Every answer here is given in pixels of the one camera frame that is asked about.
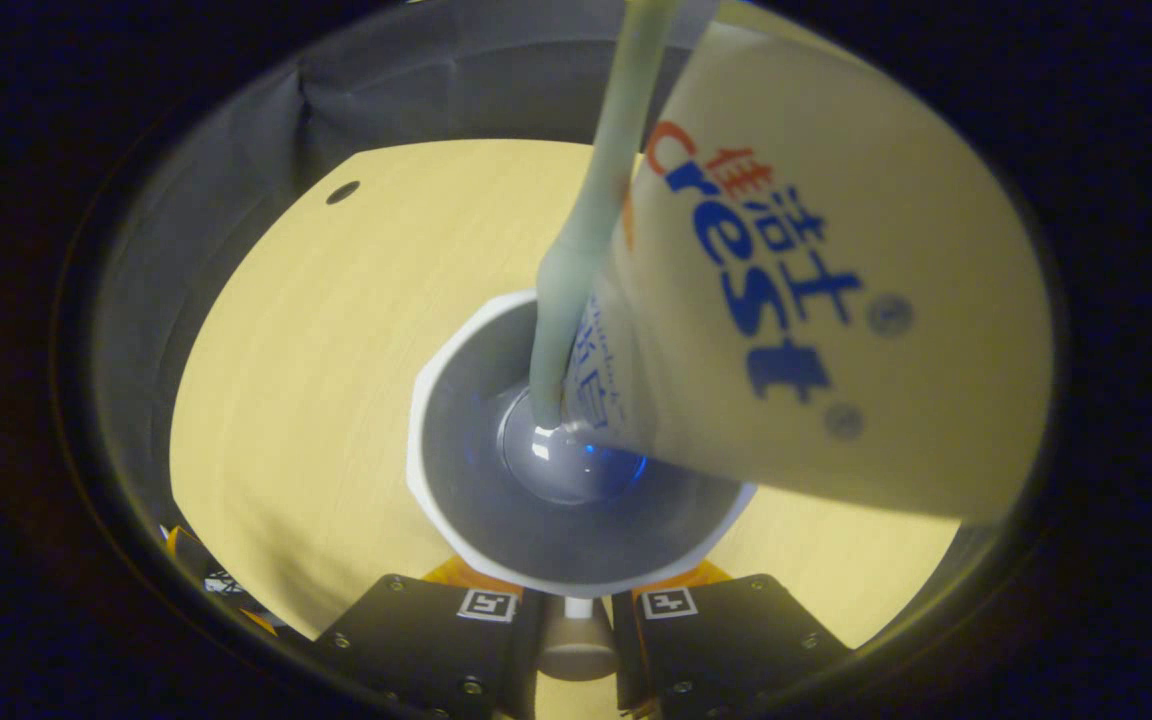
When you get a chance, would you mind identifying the pale green toothbrush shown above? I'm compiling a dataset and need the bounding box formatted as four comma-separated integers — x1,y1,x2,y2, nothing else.
528,0,682,431

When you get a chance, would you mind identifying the white cup with wooden handle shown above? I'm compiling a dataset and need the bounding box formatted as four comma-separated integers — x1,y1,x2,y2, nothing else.
406,290,759,684

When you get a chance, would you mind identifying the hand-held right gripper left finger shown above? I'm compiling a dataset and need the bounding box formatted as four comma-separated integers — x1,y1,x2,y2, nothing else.
311,557,549,720

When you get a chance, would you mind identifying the black backdrop cloth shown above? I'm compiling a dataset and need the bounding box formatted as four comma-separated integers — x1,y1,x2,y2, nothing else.
91,0,727,561

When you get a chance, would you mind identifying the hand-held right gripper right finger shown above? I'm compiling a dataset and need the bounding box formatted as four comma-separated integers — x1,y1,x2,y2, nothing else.
611,560,852,719

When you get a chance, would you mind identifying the white toothpaste tube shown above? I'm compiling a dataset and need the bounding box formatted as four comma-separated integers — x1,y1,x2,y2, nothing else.
561,20,1055,526

